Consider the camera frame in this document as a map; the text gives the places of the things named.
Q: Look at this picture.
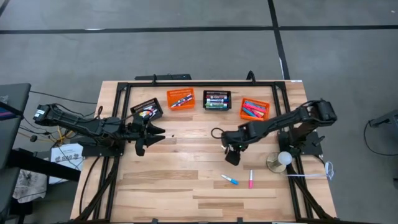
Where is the black-capped white thin marker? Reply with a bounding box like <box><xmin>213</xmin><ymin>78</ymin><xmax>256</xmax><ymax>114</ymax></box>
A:
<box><xmin>173</xmin><ymin>95</ymin><xmax>192</xmax><ymax>107</ymax></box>

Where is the green thin marker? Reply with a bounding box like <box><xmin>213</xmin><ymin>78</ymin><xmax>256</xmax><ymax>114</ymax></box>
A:
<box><xmin>172</xmin><ymin>95</ymin><xmax>192</xmax><ymax>108</ymax></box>

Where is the grey side table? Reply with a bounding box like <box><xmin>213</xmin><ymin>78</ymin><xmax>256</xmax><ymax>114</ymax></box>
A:
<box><xmin>0</xmin><ymin>82</ymin><xmax>32</xmax><ymax>169</ymax></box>

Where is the red thin dry-erase marker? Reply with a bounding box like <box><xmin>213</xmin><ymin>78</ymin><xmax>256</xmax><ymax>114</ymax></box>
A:
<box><xmin>170</xmin><ymin>97</ymin><xmax>188</xmax><ymax>108</ymax></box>

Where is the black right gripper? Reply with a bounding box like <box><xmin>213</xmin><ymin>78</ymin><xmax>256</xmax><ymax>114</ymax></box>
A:
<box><xmin>221</xmin><ymin>124</ymin><xmax>259</xmax><ymax>167</ymax></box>

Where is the white lamp cable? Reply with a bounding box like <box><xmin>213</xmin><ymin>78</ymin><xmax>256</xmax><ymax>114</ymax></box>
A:
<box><xmin>284</xmin><ymin>161</ymin><xmax>335</xmax><ymax>182</ymax></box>

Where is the brass lamp with white bulb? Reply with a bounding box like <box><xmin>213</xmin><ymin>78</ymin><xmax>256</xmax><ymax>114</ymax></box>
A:
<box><xmin>266</xmin><ymin>151</ymin><xmax>294</xmax><ymax>174</ymax></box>

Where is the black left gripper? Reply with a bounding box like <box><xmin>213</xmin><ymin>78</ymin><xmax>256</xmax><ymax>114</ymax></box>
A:
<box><xmin>123</xmin><ymin>116</ymin><xmax>167</xmax><ymax>148</ymax></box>

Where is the orange slotted plastic basket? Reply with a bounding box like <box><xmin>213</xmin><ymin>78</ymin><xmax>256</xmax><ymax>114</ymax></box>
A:
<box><xmin>166</xmin><ymin>88</ymin><xmax>197</xmax><ymax>111</ymax></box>
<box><xmin>239</xmin><ymin>97</ymin><xmax>271</xmax><ymax>122</ymax></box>

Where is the patterned cloth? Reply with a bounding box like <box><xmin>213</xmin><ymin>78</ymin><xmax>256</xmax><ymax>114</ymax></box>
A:
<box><xmin>12</xmin><ymin>169</ymin><xmax>48</xmax><ymax>203</ymax></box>

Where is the white paper sheet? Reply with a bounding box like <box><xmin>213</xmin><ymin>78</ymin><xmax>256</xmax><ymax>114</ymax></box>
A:
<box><xmin>49</xmin><ymin>143</ymin><xmax>85</xmax><ymax>185</ymax></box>

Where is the black bar device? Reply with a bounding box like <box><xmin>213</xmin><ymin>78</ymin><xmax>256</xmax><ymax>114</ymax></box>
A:
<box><xmin>134</xmin><ymin>73</ymin><xmax>192</xmax><ymax>82</ymax></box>

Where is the blue-capped white thin marker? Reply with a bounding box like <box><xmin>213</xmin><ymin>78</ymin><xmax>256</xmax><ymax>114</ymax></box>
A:
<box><xmin>221</xmin><ymin>174</ymin><xmax>239</xmax><ymax>185</ymax></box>

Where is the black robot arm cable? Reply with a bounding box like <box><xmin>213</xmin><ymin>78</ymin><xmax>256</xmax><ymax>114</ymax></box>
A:
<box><xmin>210</xmin><ymin>126</ymin><xmax>225</xmax><ymax>141</ymax></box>

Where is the black slotted plastic basket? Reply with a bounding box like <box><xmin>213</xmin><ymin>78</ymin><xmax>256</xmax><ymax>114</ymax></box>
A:
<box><xmin>130</xmin><ymin>98</ymin><xmax>165</xmax><ymax>123</ymax></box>
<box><xmin>203</xmin><ymin>90</ymin><xmax>233</xmax><ymax>111</ymax></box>

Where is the yellow cable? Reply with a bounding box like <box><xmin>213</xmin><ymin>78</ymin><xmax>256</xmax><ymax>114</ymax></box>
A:
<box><xmin>57</xmin><ymin>127</ymin><xmax>76</xmax><ymax>144</ymax></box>

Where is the blue Sharpie highlighter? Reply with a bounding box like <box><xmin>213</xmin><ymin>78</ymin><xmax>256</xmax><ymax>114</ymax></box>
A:
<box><xmin>241</xmin><ymin>107</ymin><xmax>257</xmax><ymax>119</ymax></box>
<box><xmin>245</xmin><ymin>100</ymin><xmax>267</xmax><ymax>109</ymax></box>

